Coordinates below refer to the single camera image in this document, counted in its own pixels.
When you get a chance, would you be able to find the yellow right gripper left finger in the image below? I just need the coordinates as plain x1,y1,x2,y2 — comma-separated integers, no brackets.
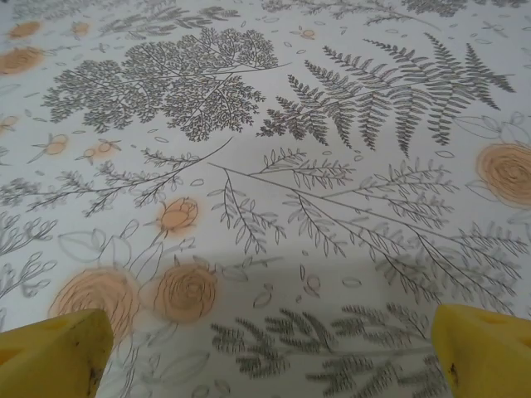
0,308,114,398

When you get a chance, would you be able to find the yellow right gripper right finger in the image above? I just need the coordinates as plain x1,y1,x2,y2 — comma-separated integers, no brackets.
431,303,531,398

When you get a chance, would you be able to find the floral patterned tablecloth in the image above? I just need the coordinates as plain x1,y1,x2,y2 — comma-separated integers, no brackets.
0,0,531,398

